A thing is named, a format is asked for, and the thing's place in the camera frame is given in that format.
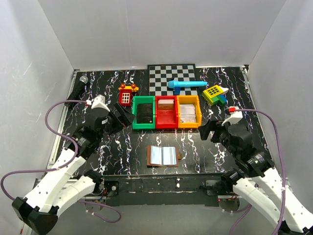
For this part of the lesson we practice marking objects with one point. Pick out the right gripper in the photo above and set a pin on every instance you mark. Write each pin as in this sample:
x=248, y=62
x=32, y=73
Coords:
x=212, y=125

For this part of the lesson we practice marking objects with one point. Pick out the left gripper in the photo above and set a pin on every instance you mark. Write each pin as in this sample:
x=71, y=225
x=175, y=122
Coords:
x=125, y=117

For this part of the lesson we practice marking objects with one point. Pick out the brown leather card holder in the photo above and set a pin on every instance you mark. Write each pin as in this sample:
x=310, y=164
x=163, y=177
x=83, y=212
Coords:
x=163, y=156

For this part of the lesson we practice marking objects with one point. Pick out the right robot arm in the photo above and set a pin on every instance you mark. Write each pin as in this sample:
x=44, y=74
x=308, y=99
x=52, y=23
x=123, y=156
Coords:
x=257, y=180

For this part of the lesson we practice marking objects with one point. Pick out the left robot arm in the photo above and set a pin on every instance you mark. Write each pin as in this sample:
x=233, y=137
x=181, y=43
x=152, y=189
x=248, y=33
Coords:
x=41, y=207

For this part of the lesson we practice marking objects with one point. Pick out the black card stack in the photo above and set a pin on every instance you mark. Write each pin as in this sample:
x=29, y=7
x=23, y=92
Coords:
x=144, y=113

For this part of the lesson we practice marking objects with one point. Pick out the white printed card stack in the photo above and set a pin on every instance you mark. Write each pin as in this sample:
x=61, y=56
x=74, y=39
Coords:
x=187, y=113

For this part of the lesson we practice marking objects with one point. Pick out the red toy phone booth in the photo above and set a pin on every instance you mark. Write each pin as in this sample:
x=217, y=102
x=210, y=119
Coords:
x=126, y=94

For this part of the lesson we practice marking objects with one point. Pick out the green plastic bin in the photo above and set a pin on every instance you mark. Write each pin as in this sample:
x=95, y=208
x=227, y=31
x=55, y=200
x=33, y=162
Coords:
x=144, y=100

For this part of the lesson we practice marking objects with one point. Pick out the yellow plastic bin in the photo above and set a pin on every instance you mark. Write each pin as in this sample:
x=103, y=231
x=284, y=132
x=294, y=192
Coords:
x=190, y=99

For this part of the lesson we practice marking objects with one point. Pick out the yellow green toy block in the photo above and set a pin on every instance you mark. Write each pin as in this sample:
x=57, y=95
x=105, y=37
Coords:
x=215, y=95

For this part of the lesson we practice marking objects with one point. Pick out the red plastic bin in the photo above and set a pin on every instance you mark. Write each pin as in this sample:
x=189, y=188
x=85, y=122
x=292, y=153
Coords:
x=166, y=119

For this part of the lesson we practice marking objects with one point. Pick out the blue toy brick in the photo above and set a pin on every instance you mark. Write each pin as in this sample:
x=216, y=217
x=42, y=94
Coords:
x=176, y=90

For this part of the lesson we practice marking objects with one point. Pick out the checkered board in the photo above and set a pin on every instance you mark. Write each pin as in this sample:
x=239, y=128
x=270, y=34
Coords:
x=161, y=74

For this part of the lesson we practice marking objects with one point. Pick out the blue toy microphone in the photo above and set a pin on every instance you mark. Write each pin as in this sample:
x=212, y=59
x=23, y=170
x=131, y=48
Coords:
x=185, y=84

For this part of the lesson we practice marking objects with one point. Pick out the black microphone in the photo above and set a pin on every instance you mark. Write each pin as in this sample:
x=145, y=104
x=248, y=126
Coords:
x=79, y=88

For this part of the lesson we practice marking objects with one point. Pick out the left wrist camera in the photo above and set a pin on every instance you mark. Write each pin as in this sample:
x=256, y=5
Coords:
x=99, y=102

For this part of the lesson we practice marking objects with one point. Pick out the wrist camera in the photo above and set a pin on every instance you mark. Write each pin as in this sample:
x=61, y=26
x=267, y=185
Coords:
x=233, y=115
x=99, y=102

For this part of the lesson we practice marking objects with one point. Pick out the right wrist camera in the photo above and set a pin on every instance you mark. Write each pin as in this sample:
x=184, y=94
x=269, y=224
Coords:
x=233, y=115

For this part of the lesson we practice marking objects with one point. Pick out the black base frame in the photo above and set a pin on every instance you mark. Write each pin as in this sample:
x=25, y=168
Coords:
x=163, y=189

